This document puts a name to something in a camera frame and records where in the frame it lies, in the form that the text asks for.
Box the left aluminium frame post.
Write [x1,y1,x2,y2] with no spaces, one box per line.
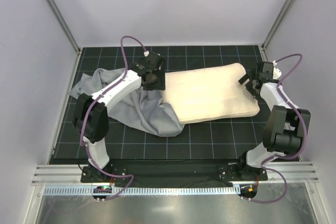
[31,0,81,56]

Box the right aluminium frame post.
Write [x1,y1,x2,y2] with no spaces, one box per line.
[261,0,296,52]

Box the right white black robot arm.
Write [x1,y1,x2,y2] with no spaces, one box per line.
[236,61,311,180]

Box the aluminium frame post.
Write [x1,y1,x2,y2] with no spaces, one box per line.
[31,0,81,56]
[261,0,296,52]

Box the black gridded cutting mat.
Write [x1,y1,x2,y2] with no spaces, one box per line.
[48,45,300,161]

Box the cream white pillow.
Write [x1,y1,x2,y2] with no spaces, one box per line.
[162,63,260,124]

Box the slotted grey cable duct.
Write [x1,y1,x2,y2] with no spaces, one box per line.
[44,185,240,196]

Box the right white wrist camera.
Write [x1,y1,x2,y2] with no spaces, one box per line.
[272,60,282,80]

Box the aluminium front rail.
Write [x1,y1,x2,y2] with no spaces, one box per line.
[31,162,319,186]

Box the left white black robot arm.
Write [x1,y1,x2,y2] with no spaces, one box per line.
[73,51,165,183]

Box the grey fabric pillowcase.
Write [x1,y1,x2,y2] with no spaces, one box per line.
[69,68,184,137]

